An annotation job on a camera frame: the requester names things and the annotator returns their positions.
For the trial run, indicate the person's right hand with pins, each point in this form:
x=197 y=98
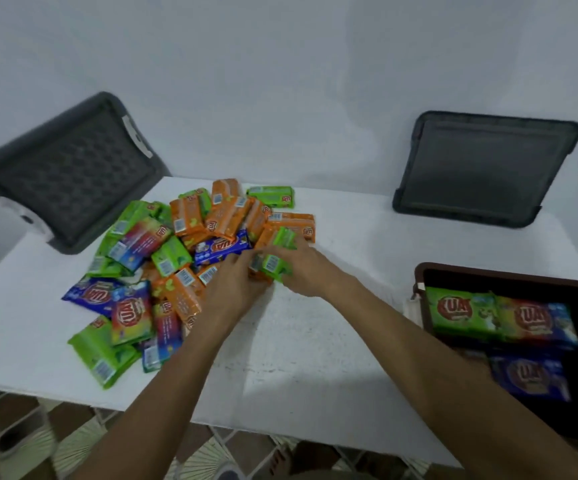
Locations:
x=314 y=274

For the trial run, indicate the person's left hand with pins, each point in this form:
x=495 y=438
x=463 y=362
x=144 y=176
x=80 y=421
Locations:
x=226 y=294

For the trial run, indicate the person's left fingers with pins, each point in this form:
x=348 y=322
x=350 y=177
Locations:
x=246 y=262

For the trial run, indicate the person's right fingers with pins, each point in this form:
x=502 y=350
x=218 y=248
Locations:
x=289 y=254

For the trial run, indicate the green snack packet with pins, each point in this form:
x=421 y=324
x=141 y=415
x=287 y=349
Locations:
x=272 y=267

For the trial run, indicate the person's right forearm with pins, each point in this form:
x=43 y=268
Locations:
x=449 y=389

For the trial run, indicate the person's left forearm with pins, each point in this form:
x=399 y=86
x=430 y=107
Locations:
x=168 y=399

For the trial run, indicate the pile of colourful snack packs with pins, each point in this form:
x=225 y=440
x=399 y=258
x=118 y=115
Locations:
x=143 y=264

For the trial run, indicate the green biscuit packet red label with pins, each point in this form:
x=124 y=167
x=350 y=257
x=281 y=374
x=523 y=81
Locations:
x=461 y=314

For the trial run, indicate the dark grey patterned bin lid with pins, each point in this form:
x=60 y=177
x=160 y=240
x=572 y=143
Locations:
x=73 y=169

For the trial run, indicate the dark grey smooth bin lid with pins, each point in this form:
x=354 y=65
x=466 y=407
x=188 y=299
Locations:
x=484 y=167

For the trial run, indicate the rainbow biscuit packet red label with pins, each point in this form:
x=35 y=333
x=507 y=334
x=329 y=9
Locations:
x=536 y=319

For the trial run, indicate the blue biscuit packet red label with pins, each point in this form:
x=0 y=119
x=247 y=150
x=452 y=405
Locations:
x=529 y=377

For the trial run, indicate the white metal table frame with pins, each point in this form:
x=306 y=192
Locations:
x=46 y=429

